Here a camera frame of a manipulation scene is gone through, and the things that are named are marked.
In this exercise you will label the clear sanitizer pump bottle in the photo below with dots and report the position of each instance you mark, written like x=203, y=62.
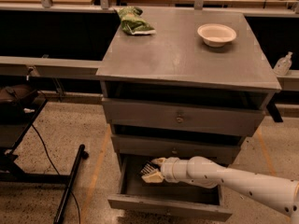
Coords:
x=283, y=65

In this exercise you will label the grey top drawer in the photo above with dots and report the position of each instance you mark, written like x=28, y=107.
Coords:
x=189, y=118

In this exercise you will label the grey long side bench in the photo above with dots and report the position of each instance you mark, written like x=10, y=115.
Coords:
x=47, y=67

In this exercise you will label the dark chocolate rxbar wrapper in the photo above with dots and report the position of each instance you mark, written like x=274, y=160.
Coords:
x=149, y=168

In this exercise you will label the white paper bowl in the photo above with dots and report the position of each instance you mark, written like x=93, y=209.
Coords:
x=216, y=35

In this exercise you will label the grey wooden drawer cabinet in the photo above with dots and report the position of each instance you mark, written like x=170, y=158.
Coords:
x=176, y=66

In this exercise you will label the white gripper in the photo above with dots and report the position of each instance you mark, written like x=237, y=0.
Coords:
x=169, y=170

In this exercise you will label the green chip bag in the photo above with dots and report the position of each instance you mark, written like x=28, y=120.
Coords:
x=132, y=23

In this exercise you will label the grey middle drawer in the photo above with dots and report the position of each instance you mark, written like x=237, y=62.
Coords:
x=156, y=147

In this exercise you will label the grey open bottom drawer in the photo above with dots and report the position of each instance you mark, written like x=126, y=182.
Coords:
x=169, y=199

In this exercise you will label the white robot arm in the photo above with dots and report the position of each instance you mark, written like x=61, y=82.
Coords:
x=280, y=194

